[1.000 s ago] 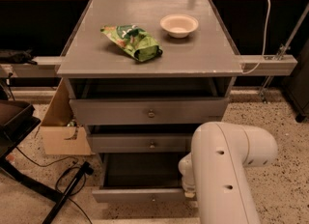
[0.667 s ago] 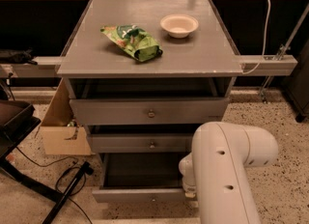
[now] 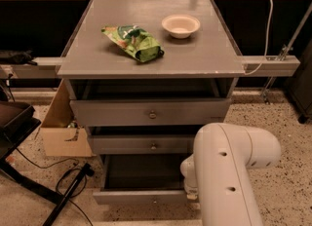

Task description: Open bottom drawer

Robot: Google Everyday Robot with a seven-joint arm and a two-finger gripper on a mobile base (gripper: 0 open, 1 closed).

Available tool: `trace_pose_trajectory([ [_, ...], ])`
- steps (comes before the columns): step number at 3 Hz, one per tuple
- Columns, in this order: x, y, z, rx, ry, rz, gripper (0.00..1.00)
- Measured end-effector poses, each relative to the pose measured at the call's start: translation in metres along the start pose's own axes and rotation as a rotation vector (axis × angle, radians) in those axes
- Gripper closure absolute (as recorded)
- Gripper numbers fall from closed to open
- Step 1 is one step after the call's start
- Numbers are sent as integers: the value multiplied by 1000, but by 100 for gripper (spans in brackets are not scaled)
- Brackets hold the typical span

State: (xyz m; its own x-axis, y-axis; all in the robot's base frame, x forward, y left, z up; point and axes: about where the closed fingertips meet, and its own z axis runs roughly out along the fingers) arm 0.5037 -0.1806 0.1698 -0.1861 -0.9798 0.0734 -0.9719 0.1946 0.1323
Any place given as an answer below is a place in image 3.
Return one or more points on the grey middle drawer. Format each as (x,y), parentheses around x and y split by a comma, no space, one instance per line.
(141,144)

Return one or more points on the green snack bag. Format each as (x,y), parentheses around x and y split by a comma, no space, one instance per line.
(134,41)

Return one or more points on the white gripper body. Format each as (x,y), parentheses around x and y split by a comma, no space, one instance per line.
(190,186)

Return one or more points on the dark cabinet at right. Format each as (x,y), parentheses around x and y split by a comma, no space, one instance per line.
(300,86)

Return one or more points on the grey drawer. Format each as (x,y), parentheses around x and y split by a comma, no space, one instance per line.
(141,144)
(142,179)
(150,112)

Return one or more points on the white paper bowl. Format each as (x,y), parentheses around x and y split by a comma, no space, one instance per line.
(180,26)

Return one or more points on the grey bottom drawer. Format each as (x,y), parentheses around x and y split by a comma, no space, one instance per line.
(142,179)

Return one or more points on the black stand with tray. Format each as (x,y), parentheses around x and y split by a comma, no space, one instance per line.
(16,124)

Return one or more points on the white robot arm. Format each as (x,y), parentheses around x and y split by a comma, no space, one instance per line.
(216,174)

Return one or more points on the grey drawer cabinet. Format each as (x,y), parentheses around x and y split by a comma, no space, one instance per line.
(145,75)

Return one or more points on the cardboard box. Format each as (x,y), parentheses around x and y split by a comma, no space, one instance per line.
(62,136)

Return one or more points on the black object on rail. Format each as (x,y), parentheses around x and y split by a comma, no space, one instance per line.
(16,57)

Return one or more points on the grey top drawer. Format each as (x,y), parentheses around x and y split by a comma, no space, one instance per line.
(150,112)

